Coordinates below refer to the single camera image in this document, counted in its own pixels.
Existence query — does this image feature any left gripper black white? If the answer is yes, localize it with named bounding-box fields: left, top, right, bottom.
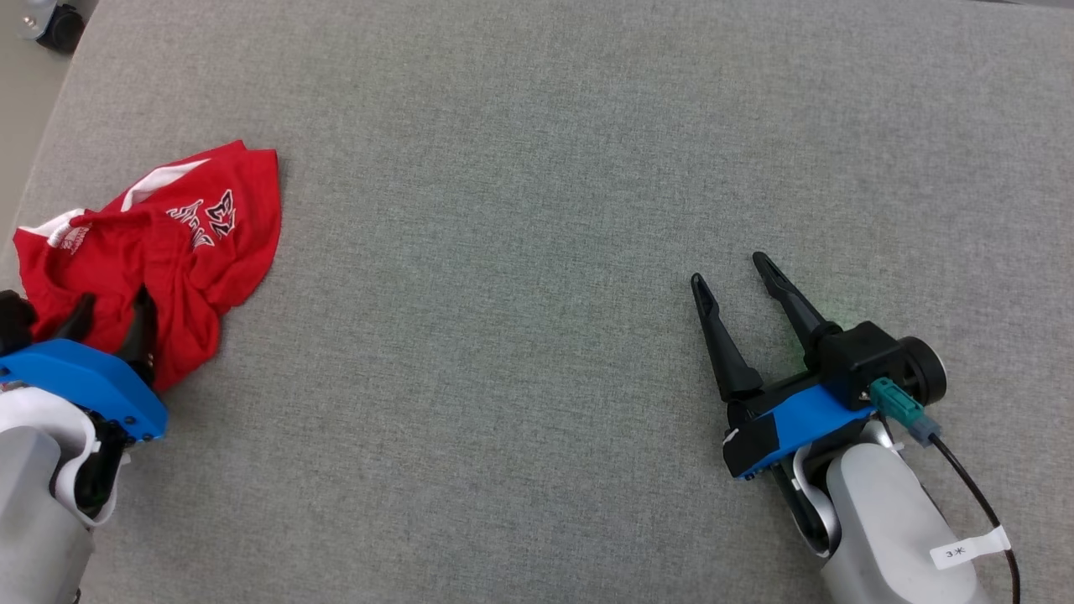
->
left=0, top=285, right=159, bottom=529

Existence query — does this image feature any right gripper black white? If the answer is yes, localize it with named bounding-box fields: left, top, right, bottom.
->
left=690, top=252, right=843, bottom=422

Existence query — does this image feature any red sports garment white trim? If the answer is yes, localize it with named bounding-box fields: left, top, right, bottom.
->
left=13, top=140, right=283, bottom=393

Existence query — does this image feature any grey fabric sofa cushion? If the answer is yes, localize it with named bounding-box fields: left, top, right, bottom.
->
left=0, top=0, right=1074, bottom=604

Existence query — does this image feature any black caster wheel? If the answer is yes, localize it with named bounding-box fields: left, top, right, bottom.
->
left=17, top=0, right=86, bottom=56

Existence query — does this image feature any black cable with teal connector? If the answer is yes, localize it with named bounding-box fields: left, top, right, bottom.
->
left=868, top=377, right=1022, bottom=604

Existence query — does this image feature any white paper cable tag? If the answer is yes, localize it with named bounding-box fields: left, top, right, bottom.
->
left=930, top=526, right=1013, bottom=572

